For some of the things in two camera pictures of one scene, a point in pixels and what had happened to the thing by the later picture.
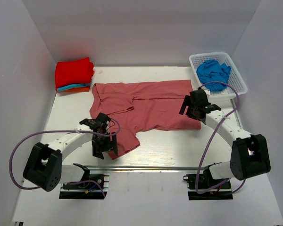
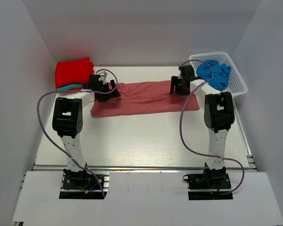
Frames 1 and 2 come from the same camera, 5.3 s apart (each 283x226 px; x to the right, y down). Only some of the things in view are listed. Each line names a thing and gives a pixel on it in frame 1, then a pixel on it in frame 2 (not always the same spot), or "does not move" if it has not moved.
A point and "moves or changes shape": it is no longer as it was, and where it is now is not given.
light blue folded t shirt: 71,86 does not move
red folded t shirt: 78,71 does not move
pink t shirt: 139,106 moves or changes shape
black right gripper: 186,103 to 175,81
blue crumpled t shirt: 213,75 does not move
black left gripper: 98,153 to 114,94
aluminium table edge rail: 132,168 does not move
